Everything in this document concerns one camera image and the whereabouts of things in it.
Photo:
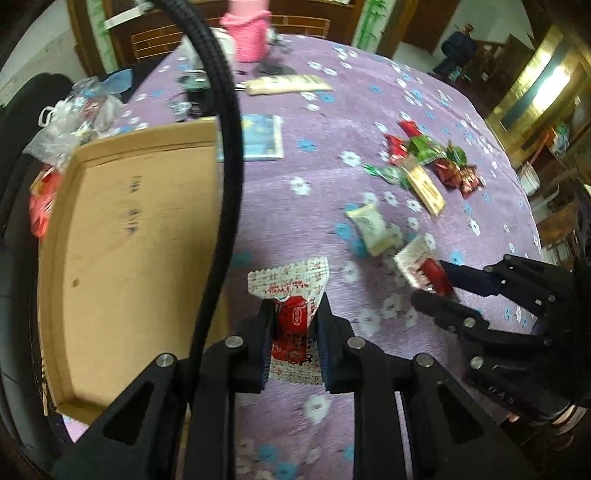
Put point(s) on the gold snack packet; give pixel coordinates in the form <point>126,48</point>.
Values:
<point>425,187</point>

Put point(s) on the clear plastic bag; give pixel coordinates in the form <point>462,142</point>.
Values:
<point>69,120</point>

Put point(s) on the cream candy packet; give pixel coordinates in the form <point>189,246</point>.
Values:
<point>369,224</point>

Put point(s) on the blue tissue packet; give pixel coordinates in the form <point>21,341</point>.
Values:
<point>261,136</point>

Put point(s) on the brick pattern counter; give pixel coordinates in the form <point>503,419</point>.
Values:
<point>152,44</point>

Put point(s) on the red and white snack packet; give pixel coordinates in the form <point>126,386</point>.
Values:
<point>415,263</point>
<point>291,318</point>

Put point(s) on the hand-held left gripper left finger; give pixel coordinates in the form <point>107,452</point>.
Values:
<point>258,353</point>

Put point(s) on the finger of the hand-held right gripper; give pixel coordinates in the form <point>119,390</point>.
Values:
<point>471,279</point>
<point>443,311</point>

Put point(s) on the red plastic bag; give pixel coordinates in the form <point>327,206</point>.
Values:
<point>44,203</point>

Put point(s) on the shallow cardboard box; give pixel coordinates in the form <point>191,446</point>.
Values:
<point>138,230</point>

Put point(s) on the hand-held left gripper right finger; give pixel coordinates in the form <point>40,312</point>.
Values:
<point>325,355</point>

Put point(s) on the blue cloth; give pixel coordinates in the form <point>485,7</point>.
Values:
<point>117,79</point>

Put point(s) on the black device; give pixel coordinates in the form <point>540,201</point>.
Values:
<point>198,99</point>

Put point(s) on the purple floral tablecloth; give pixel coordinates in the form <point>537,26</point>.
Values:
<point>323,138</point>

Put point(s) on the long beige packet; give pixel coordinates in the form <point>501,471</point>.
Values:
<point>286,84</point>

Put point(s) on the black sofa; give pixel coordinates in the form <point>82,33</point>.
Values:
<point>14,184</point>

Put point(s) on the white paper roll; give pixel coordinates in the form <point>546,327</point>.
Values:
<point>228,41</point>

